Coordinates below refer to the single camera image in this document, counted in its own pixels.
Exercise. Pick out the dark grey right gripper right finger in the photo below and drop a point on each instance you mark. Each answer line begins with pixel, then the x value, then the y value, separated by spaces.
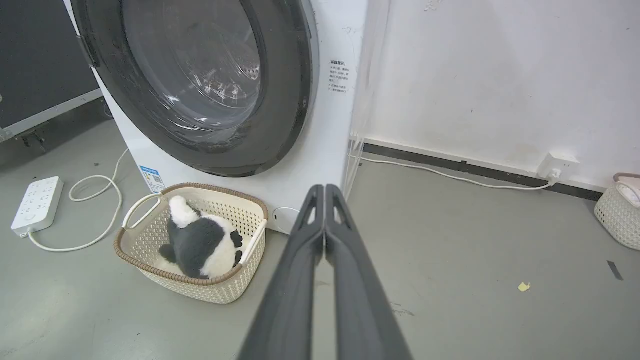
pixel 360 300

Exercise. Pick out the yellow paper scrap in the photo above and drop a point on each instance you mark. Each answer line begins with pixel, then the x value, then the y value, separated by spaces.
pixel 523 286

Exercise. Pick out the cream basket with pink rim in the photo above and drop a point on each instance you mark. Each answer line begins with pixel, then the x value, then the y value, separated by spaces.
pixel 620 212

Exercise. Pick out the black and white panda plush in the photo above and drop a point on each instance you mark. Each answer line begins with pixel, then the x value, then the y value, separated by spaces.
pixel 200 240

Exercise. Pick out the black tape strip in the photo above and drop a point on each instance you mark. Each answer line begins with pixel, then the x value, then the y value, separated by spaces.
pixel 615 270

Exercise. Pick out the black panel with metal frame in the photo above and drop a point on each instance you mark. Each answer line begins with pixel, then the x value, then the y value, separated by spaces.
pixel 35 65

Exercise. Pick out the white front-load washing machine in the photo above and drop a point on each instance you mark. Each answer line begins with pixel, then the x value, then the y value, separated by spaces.
pixel 325 125

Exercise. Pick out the white wall socket plug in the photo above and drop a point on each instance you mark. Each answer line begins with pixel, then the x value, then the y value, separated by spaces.
pixel 556 166

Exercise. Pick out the dark round washing machine door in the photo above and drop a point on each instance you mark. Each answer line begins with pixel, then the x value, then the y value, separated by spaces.
pixel 200 90

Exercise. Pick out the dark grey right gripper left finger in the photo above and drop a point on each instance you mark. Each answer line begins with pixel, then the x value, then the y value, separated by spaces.
pixel 287 300

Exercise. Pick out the cream woven laundry basket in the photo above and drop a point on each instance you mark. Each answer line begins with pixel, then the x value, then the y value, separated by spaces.
pixel 145 245

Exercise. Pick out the white power strip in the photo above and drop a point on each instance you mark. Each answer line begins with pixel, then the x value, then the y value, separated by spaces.
pixel 37 205

